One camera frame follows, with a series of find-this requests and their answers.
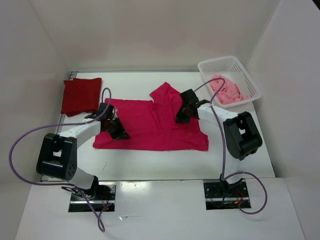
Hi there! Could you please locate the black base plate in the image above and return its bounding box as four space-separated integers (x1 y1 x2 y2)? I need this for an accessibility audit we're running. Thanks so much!
203 180 252 210
68 181 117 213

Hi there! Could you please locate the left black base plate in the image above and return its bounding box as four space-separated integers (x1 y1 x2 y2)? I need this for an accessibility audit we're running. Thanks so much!
68 181 117 213

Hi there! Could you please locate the light pink t-shirt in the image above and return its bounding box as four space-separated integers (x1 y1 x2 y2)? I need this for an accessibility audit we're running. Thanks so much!
209 74 251 105

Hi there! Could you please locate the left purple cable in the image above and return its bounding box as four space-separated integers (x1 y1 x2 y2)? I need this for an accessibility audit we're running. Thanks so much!
8 87 118 233

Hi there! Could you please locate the red t-shirt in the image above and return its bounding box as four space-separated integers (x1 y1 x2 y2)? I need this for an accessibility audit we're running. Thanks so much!
61 77 102 117

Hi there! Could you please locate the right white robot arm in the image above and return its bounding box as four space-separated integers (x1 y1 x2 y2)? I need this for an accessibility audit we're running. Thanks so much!
175 89 263 197

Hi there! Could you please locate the white plastic basket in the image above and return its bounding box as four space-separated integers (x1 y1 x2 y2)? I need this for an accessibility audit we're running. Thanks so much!
197 56 262 109

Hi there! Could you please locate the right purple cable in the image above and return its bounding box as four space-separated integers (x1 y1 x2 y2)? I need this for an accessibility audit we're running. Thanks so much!
194 77 269 215

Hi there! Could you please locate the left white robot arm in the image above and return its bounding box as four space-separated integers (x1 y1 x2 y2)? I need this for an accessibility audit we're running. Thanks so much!
36 103 130 200

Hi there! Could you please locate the purple cable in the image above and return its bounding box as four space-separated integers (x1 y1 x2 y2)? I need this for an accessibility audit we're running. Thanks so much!
8 87 118 233
194 77 269 215

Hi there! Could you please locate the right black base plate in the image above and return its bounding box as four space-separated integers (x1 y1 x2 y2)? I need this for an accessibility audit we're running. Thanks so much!
203 180 252 210

